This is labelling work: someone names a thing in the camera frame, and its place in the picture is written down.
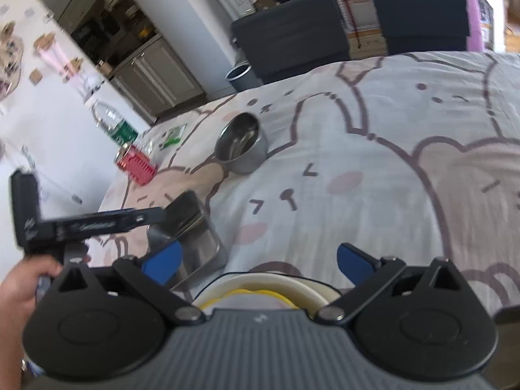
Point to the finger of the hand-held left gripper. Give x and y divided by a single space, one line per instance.
105 223

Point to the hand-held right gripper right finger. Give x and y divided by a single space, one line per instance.
357 266

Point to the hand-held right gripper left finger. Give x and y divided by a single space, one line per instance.
162 262

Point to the large square steel container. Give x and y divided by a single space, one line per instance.
203 252

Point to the cream ceramic bowl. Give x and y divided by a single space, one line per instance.
308 292

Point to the floral yellow rim bowl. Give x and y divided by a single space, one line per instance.
243 291

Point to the white leaf print plate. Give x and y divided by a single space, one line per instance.
260 273

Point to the round steel bowl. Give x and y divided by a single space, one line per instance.
243 146

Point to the person's left forearm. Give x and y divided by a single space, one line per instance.
10 339

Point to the person's left hand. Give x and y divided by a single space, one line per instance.
22 288

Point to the cartoon printed tablecloth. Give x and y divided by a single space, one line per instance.
386 211

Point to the red drink can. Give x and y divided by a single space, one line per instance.
136 166

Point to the clear water bottle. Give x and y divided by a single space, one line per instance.
115 124

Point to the green snack packet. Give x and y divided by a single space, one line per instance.
172 137

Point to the beige kitchen cabinet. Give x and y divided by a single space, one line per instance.
158 77

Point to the grey trash bin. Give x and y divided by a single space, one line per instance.
243 77

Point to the dark fabric chair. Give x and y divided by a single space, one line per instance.
292 36
422 12

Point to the pink cloth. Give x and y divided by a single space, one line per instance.
474 8

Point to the pink ribbon wall hanging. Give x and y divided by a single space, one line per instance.
61 63

